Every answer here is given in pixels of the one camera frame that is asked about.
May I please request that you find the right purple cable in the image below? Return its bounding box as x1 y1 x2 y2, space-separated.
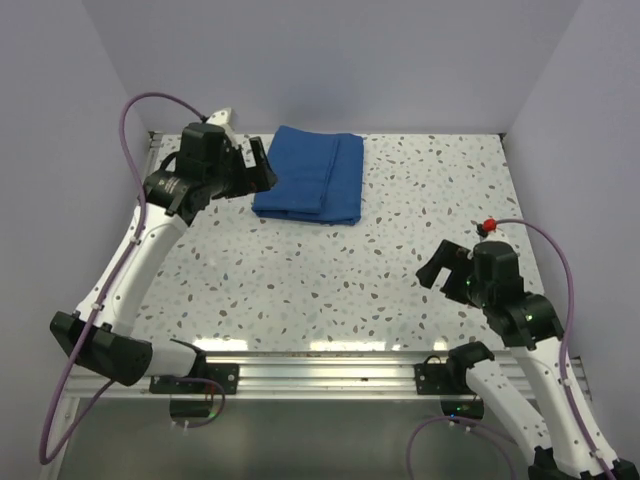
405 218 621 480

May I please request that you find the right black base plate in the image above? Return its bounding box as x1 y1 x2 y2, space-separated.
413 355 475 396

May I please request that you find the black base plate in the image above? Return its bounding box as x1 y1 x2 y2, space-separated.
149 363 240 395
413 355 475 396

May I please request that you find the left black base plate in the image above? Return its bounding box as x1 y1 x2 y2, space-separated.
149 363 240 395

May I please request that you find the blue surgical cloth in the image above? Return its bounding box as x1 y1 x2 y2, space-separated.
252 125 364 225

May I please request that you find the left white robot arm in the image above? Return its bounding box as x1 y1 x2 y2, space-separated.
50 123 277 393

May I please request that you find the aluminium mounting rail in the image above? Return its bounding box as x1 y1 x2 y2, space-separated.
64 349 591 401

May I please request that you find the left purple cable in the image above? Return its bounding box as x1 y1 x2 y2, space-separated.
38 92 206 466

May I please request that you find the purple cable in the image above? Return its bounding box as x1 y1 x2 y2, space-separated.
405 218 621 480
38 92 206 466

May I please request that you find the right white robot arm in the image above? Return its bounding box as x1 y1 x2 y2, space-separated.
416 240 639 479

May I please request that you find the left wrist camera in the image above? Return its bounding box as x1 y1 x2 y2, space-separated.
206 107 236 137

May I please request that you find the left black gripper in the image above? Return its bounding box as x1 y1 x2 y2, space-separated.
204 136 277 199

